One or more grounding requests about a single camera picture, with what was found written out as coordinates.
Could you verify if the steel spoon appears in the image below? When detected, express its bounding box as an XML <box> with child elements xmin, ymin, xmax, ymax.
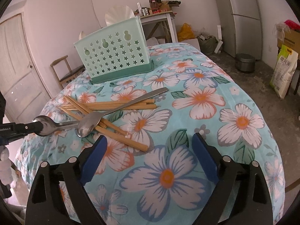
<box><xmin>34</xmin><ymin>115</ymin><xmax>79</xmax><ymax>137</ymax></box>
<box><xmin>75</xmin><ymin>87</ymin><xmax>170</xmax><ymax>138</ymax></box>

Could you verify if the white rice paddle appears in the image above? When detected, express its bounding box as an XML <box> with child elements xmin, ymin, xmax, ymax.
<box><xmin>79</xmin><ymin>31</ymin><xmax>86</xmax><ymax>40</ymax></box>
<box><xmin>105</xmin><ymin>6</ymin><xmax>135</xmax><ymax>26</ymax></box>

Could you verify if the mint green utensil basket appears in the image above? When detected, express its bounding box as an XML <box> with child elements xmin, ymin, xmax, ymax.
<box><xmin>74</xmin><ymin>17</ymin><xmax>154</xmax><ymax>83</ymax></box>

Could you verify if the white box on floor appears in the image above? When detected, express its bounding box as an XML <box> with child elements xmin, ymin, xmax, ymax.
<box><xmin>182</xmin><ymin>38</ymin><xmax>201</xmax><ymax>51</ymax></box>

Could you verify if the floral blue tablecloth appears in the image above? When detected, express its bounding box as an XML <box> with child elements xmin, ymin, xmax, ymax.
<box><xmin>14</xmin><ymin>42</ymin><xmax>286</xmax><ymax>225</ymax></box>

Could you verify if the wooden chair black seat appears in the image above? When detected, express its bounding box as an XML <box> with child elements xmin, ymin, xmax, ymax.
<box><xmin>50</xmin><ymin>55</ymin><xmax>85</xmax><ymax>89</ymax></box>

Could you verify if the white door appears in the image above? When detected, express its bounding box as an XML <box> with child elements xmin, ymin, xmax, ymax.
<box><xmin>0</xmin><ymin>14</ymin><xmax>50</xmax><ymax>123</ymax></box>

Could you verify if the silver refrigerator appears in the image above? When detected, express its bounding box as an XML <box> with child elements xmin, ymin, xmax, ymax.
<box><xmin>216</xmin><ymin>0</ymin><xmax>262</xmax><ymax>60</ymax></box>

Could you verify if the left white gloved hand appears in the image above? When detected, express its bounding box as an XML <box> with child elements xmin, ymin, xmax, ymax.
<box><xmin>0</xmin><ymin>146</ymin><xmax>13</xmax><ymax>185</ymax></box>

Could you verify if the cardboard box with red bag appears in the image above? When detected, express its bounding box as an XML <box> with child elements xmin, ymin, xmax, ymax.
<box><xmin>273</xmin><ymin>20</ymin><xmax>300</xmax><ymax>53</ymax></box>

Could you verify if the rice bag white green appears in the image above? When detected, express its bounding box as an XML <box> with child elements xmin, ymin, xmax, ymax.
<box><xmin>270</xmin><ymin>45</ymin><xmax>299</xmax><ymax>99</ymax></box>

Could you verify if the red oil bottle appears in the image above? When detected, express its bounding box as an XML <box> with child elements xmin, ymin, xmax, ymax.
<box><xmin>150</xmin><ymin>0</ymin><xmax>161</xmax><ymax>14</ymax></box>

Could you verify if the white side table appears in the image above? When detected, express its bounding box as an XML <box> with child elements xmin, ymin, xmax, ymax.
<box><xmin>140</xmin><ymin>11</ymin><xmax>178</xmax><ymax>43</ymax></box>

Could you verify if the steel rice cooker pot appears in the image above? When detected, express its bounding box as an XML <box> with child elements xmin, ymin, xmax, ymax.
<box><xmin>235</xmin><ymin>53</ymin><xmax>256</xmax><ymax>73</ymax></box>

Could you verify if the wooden chopstick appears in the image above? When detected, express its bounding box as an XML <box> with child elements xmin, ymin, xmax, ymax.
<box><xmin>64</xmin><ymin>96</ymin><xmax>127</xmax><ymax>138</ymax></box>
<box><xmin>63</xmin><ymin>104</ymin><xmax>158</xmax><ymax>111</ymax></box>
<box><xmin>63</xmin><ymin>98</ymin><xmax>156</xmax><ymax>109</ymax></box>
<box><xmin>58</xmin><ymin>105</ymin><xmax>150</xmax><ymax>152</ymax></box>

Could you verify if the green bag on floor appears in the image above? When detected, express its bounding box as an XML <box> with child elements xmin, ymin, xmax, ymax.
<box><xmin>197</xmin><ymin>34</ymin><xmax>218</xmax><ymax>55</ymax></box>

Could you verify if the yellow plastic bag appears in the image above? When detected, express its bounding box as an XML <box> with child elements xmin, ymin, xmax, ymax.
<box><xmin>177</xmin><ymin>23</ymin><xmax>196</xmax><ymax>42</ymax></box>

